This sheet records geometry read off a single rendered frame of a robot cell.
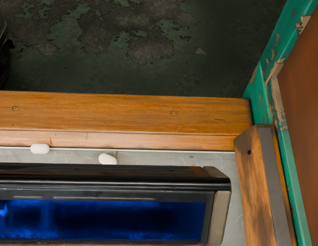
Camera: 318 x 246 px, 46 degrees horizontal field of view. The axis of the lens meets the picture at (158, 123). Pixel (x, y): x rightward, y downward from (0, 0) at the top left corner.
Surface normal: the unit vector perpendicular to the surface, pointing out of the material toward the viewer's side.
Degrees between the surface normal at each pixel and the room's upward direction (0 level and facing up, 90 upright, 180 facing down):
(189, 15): 0
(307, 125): 90
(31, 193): 58
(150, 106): 0
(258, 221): 67
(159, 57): 0
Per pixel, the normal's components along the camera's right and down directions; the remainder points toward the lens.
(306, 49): -1.00, -0.03
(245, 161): -0.89, -0.21
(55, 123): 0.07, -0.50
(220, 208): 0.04, 0.47
